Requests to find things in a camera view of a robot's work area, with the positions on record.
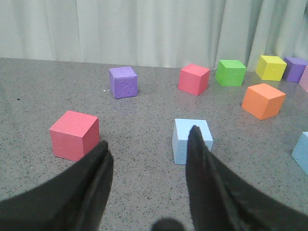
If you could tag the smooth orange foam cube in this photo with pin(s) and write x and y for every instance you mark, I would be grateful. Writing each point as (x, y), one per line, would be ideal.
(263, 101)

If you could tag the yellow foam cube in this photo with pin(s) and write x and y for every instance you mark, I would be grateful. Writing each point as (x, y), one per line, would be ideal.
(270, 68)

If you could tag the light pink foam cube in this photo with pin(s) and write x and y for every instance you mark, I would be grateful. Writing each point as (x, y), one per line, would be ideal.
(304, 80)

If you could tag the red-pink foam cube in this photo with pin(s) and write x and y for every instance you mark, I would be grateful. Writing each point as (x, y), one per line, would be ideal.
(74, 135)
(194, 79)

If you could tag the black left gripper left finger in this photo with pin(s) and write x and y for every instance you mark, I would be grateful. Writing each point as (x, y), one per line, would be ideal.
(75, 200)

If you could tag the right purple foam cube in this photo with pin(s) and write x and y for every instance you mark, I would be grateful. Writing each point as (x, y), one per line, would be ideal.
(294, 69)

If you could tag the light blue foam cube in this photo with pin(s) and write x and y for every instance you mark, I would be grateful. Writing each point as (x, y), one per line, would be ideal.
(300, 152)
(181, 132)

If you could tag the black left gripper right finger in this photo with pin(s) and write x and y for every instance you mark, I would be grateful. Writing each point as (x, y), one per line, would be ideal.
(222, 201)

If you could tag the grey curtain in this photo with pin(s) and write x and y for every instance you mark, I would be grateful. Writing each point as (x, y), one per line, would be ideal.
(164, 33)

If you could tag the purple foam cube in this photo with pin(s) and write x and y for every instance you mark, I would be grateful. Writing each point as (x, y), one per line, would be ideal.
(294, 69)
(123, 82)

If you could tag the left purple foam cube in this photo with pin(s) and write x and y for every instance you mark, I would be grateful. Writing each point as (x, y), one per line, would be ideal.
(123, 82)

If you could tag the green foam cube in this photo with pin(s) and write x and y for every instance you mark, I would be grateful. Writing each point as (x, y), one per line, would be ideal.
(230, 73)

